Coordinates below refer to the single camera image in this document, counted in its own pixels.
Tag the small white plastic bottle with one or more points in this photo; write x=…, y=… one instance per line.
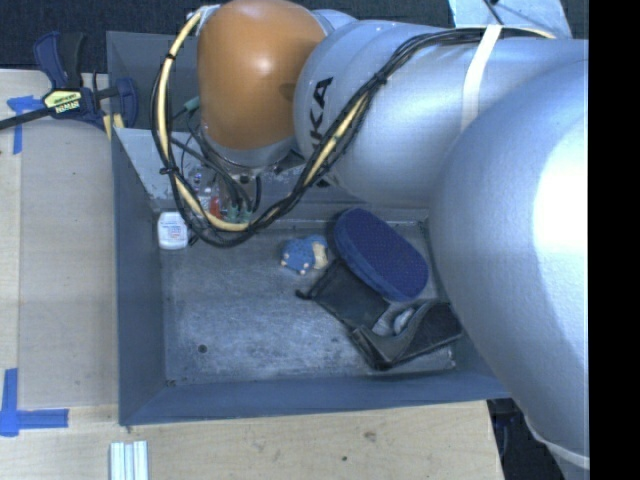
x=172, y=232

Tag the pale wood board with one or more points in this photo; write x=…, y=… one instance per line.
x=65, y=268

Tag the black mesh pouch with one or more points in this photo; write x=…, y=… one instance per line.
x=357, y=303

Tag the blue toy animal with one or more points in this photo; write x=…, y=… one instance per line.
x=301, y=255

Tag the dark blue oval pad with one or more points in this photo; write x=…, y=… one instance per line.
x=380, y=253

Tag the grey metal bin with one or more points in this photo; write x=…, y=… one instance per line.
x=240, y=318

